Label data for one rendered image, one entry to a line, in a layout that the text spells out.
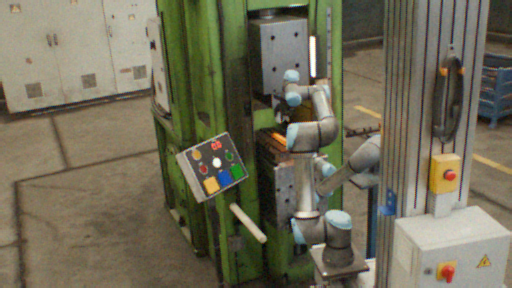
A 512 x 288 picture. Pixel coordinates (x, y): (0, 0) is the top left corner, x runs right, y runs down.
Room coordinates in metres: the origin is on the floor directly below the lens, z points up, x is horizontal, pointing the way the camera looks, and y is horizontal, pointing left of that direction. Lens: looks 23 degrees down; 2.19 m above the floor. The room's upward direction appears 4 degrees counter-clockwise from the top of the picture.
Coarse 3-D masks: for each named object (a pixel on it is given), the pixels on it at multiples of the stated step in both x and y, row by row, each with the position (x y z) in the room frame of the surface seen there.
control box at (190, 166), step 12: (204, 144) 2.50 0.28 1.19; (216, 144) 2.55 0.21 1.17; (228, 144) 2.60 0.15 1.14; (180, 156) 2.41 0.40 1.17; (192, 156) 2.41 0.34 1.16; (204, 156) 2.46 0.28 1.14; (216, 156) 2.50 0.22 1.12; (192, 168) 2.37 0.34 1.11; (216, 168) 2.45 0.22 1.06; (228, 168) 2.50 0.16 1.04; (192, 180) 2.36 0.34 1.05; (204, 180) 2.36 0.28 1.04; (216, 180) 2.41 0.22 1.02; (240, 180) 2.50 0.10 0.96; (204, 192) 2.32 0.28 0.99; (216, 192) 2.36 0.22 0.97
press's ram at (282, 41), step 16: (288, 16) 3.03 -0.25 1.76; (256, 32) 2.82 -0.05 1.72; (272, 32) 2.80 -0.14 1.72; (288, 32) 2.84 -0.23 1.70; (304, 32) 2.88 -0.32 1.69; (256, 48) 2.83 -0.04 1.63; (272, 48) 2.80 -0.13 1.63; (288, 48) 2.84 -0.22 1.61; (304, 48) 2.88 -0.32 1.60; (256, 64) 2.84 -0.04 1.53; (272, 64) 2.80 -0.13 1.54; (288, 64) 2.84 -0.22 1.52; (304, 64) 2.88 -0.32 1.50; (256, 80) 2.85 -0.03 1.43; (272, 80) 2.79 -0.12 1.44; (304, 80) 2.88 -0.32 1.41
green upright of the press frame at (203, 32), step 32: (192, 0) 3.16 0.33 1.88; (224, 0) 2.84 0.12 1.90; (192, 32) 3.16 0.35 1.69; (224, 32) 2.84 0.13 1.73; (192, 64) 3.15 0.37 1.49; (192, 96) 3.18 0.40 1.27; (224, 96) 2.82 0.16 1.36; (224, 128) 2.82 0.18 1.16; (224, 192) 2.80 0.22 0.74; (256, 192) 2.89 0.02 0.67; (224, 224) 2.81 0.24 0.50; (256, 224) 2.88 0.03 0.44; (224, 256) 2.87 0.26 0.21; (256, 256) 2.87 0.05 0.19
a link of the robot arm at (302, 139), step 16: (288, 128) 2.03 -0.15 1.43; (304, 128) 2.01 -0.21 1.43; (320, 128) 2.01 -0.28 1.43; (288, 144) 1.99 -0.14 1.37; (304, 144) 1.98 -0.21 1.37; (320, 144) 1.99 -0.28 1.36; (304, 160) 1.97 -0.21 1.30; (304, 176) 1.95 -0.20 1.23; (304, 192) 1.92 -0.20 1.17; (304, 208) 1.90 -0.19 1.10; (304, 224) 1.87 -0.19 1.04; (320, 224) 1.87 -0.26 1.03; (304, 240) 1.85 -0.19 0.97; (320, 240) 1.85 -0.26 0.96
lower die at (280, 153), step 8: (272, 128) 3.21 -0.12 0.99; (256, 136) 3.11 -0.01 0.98; (264, 136) 3.08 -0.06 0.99; (272, 136) 3.04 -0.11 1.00; (264, 144) 2.96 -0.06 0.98; (272, 144) 2.93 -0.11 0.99; (280, 144) 2.92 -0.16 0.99; (264, 152) 2.92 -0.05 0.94; (272, 152) 2.82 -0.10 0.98; (280, 152) 2.81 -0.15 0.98; (288, 152) 2.83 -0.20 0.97; (280, 160) 2.80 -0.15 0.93; (288, 160) 2.83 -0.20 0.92
